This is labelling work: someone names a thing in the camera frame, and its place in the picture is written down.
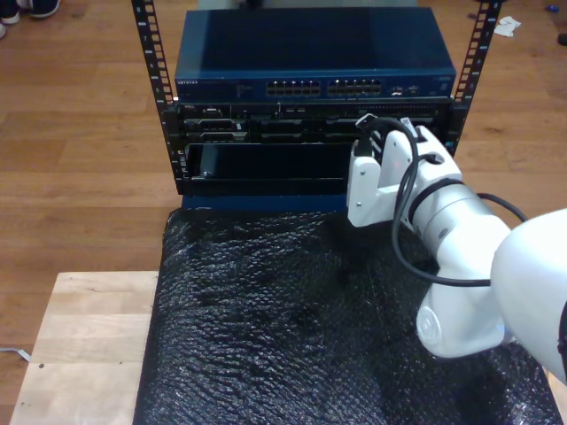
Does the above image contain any black rack server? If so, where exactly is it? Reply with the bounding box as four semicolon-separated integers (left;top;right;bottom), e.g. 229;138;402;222
161;100;466;145

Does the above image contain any crumpled white paper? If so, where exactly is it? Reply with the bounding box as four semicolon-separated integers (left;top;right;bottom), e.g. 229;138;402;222
493;16;524;39

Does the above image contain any black rack shelf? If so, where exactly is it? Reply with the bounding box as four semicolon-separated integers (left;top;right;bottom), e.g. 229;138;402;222
176;141;355;196

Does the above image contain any blue base board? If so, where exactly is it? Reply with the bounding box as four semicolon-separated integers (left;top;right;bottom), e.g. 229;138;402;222
181;193;351;213

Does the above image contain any black bubble wrap mat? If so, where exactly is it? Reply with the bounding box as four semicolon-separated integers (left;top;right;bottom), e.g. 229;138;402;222
131;204;562;425

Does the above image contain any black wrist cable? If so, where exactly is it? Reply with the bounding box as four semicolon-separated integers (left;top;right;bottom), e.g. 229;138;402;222
476;192;531;222

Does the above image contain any black perforated rack post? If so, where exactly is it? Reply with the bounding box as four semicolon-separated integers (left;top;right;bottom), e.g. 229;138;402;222
442;0;505;158
130;0;187;196

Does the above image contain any blue network switch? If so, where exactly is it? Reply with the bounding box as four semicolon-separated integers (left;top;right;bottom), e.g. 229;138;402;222
174;6;457;104

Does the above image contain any grey flat ribbon cable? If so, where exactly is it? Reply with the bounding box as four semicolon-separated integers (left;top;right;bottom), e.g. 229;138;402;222
0;347;33;362

